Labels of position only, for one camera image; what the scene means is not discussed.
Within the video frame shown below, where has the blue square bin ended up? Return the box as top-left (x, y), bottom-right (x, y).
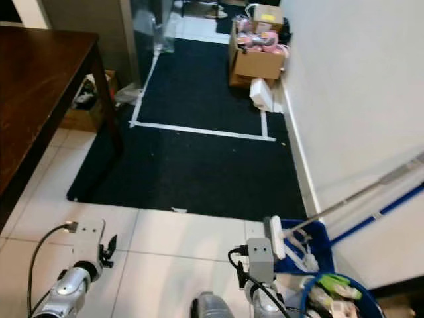
top-left (278, 218), bottom-right (336, 276)

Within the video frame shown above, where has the green cleaning cloth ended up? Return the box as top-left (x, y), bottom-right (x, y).
top-left (317, 273), bottom-right (362, 299)

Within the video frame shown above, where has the black floor mat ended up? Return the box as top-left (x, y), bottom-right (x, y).
top-left (68, 3), bottom-right (309, 221)

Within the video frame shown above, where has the blue round bucket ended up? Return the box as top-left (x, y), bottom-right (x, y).
top-left (301, 272), bottom-right (386, 318)

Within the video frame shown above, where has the small brown cardboard box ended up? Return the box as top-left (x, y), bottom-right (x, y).
top-left (62, 70), bottom-right (117, 133)

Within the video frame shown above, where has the blue pole with white bands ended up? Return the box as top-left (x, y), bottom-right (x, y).
top-left (331, 184), bottom-right (424, 244)

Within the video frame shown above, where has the crumpled clear plastic bag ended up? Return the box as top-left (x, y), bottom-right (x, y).
top-left (113, 83), bottom-right (140, 107)

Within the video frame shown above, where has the black and white clutter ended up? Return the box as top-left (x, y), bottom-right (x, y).
top-left (72, 76), bottom-right (101, 111)

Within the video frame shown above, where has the dark wooden table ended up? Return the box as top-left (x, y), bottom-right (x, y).
top-left (0, 25), bottom-right (124, 233)

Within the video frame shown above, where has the cardboard box with pink items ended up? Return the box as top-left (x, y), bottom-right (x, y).
top-left (228, 29), bottom-right (286, 89)

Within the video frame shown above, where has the pink plastic bundle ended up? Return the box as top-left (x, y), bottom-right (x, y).
top-left (235, 18), bottom-right (290, 54)

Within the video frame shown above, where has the small box with yellow label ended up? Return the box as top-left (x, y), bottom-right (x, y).
top-left (250, 3), bottom-right (285, 32)

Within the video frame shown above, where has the office chair base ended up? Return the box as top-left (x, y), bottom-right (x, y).
top-left (182, 0), bottom-right (230, 19)

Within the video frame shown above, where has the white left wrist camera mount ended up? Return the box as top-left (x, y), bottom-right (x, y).
top-left (67, 219), bottom-right (107, 266)

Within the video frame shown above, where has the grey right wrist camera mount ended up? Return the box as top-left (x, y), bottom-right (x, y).
top-left (246, 237), bottom-right (276, 286)

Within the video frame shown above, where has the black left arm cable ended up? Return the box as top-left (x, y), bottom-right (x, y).
top-left (28, 223), bottom-right (71, 318)

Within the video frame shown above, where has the silver mop handle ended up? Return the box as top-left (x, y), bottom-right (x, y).
top-left (288, 152), bottom-right (424, 235)

